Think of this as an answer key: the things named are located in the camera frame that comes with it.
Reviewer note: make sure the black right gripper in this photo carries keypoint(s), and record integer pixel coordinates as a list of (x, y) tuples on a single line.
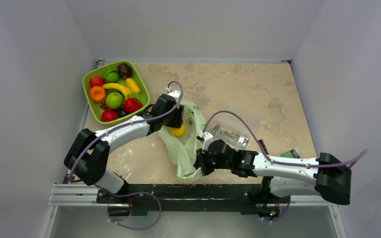
[(200, 161)]

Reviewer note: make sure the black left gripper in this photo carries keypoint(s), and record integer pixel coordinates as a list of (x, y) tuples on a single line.
[(177, 121)]

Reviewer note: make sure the pale green plastic bag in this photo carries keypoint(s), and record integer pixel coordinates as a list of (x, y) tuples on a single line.
[(182, 150)]

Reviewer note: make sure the red fake tomato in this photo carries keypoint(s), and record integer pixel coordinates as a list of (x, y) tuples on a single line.
[(132, 105)]

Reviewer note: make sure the green fake apple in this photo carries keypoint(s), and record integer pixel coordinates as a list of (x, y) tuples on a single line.
[(114, 100)]

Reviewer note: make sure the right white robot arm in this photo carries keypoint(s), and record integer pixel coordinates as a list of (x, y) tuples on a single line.
[(324, 176)]

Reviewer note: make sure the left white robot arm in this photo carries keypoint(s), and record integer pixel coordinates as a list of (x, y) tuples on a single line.
[(88, 155)]

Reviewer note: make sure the light green fake starfruit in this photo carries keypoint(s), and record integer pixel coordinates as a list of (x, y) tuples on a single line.
[(134, 95)]

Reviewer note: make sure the dark fake plum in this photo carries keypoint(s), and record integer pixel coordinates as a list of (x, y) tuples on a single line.
[(122, 113)]

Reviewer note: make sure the yellow fake banana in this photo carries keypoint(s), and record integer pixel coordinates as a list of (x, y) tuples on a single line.
[(123, 89)]

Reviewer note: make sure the yellow fake lemon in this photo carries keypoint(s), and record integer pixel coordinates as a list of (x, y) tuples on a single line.
[(133, 86)]

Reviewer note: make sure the red fake pomegranate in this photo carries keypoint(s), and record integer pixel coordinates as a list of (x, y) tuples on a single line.
[(109, 115)]

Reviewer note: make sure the dark maroon fake fruit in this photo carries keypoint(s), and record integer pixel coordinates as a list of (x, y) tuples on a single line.
[(124, 71)]

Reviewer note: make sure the fake red grapes bunch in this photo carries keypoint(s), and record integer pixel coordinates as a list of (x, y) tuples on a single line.
[(104, 106)]

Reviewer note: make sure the green fake watermelon ball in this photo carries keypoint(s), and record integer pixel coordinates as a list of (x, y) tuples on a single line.
[(111, 76)]

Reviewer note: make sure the orange fake fruit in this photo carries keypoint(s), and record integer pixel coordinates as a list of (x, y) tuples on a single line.
[(97, 94)]

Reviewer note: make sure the red fake apple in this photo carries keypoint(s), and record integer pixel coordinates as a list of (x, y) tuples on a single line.
[(96, 81)]

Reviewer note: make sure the green plastic tray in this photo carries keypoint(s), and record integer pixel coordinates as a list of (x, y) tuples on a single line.
[(94, 106)]

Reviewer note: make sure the green bit box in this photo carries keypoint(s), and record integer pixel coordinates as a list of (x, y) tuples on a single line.
[(293, 153)]

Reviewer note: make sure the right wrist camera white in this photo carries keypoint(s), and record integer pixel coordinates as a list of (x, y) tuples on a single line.
[(206, 139)]

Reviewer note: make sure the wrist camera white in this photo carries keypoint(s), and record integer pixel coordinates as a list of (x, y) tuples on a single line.
[(176, 94), (206, 139)]

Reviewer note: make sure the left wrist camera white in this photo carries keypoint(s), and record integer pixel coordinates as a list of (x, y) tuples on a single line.
[(176, 94)]

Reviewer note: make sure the black aluminium base frame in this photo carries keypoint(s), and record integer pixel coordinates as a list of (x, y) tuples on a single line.
[(243, 198)]

